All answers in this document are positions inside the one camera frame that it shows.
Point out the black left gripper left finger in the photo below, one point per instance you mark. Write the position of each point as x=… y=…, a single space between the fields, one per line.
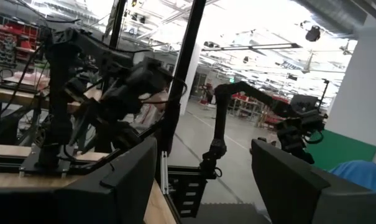
x=122 y=186

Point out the black ceiling camera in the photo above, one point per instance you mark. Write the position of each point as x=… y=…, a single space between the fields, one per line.
x=313 y=33

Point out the green board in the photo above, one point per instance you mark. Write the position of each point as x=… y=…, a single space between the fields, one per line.
x=340 y=149

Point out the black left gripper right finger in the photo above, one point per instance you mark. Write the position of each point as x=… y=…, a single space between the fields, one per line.
x=284 y=186

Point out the red storage shelving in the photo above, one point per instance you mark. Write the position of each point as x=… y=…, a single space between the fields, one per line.
x=16 y=34

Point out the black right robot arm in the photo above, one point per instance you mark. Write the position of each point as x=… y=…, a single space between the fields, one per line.
x=58 y=93

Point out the long ceiling light bar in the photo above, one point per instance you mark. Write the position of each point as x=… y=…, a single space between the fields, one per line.
x=253 y=47

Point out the background black robot arm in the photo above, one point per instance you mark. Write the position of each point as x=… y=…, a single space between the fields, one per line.
x=220 y=124

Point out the background wooden work table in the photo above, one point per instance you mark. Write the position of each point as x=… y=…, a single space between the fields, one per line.
x=7 y=95

